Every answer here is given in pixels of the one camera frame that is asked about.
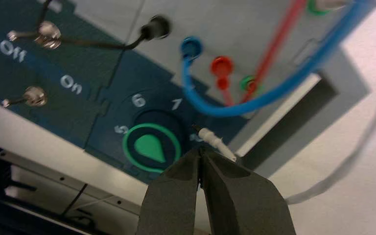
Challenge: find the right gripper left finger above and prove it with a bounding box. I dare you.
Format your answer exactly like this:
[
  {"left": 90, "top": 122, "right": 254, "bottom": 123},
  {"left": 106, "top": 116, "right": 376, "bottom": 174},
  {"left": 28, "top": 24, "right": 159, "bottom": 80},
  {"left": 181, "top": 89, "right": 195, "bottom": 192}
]
[{"left": 136, "top": 147, "right": 203, "bottom": 235}]

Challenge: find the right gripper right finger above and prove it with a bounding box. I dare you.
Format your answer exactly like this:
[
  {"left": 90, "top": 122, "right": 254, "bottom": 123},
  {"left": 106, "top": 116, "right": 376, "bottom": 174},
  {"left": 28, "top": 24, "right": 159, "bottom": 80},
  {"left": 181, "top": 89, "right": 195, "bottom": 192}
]
[{"left": 201, "top": 147, "right": 297, "bottom": 235}]

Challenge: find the black and green rotary knob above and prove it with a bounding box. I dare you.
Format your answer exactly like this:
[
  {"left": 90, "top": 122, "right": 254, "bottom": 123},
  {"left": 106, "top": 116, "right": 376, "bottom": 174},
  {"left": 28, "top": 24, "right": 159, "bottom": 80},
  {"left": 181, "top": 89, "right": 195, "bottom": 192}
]
[{"left": 122, "top": 110, "right": 192, "bottom": 176}]

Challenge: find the aluminium table edge strip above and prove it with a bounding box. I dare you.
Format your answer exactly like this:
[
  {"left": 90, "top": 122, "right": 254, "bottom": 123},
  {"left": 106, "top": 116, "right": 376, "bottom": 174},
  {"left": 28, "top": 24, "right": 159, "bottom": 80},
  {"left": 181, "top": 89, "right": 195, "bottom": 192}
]
[{"left": 0, "top": 149, "right": 145, "bottom": 216}]

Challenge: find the grey and teal control box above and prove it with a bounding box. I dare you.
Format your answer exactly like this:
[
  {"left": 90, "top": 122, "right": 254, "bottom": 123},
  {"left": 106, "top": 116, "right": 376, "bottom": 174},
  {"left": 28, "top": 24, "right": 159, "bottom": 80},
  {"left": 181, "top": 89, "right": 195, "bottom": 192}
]
[{"left": 0, "top": 0, "right": 372, "bottom": 182}]

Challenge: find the white banana plug cable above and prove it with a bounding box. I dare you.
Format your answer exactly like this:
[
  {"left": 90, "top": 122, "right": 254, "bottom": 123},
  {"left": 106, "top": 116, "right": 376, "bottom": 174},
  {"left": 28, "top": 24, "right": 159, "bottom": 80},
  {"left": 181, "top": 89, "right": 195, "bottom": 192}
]
[{"left": 192, "top": 0, "right": 376, "bottom": 206}]

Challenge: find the thin black cable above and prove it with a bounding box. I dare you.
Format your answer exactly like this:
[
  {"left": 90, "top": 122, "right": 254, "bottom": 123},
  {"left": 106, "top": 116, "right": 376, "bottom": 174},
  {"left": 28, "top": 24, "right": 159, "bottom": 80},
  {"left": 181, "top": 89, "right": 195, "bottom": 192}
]
[{"left": 61, "top": 183, "right": 89, "bottom": 217}]

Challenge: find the red banana plug cable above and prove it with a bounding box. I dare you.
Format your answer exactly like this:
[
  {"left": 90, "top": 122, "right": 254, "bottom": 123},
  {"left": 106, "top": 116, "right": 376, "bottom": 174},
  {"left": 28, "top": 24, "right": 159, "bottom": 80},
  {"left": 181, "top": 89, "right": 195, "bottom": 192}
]
[{"left": 210, "top": 0, "right": 307, "bottom": 106}]

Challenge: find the blue banana plug cable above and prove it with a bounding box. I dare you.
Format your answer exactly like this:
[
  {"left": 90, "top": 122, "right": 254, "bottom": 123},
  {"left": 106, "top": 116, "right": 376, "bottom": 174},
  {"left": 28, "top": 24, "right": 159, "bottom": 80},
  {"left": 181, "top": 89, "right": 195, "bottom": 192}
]
[{"left": 179, "top": 0, "right": 375, "bottom": 118}]

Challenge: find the metal toggle switch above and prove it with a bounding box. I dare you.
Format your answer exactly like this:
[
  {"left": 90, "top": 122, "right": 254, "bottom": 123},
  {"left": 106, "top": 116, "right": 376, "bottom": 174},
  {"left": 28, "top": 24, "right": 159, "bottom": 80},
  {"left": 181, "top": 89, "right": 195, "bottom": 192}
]
[
  {"left": 6, "top": 20, "right": 63, "bottom": 50},
  {"left": 1, "top": 86, "right": 48, "bottom": 108}
]

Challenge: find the black banana plug cable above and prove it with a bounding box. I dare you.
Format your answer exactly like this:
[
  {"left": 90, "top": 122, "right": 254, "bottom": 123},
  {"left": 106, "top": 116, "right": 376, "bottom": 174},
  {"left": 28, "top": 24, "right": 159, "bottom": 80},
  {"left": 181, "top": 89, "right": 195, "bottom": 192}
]
[{"left": 35, "top": 0, "right": 171, "bottom": 51}]

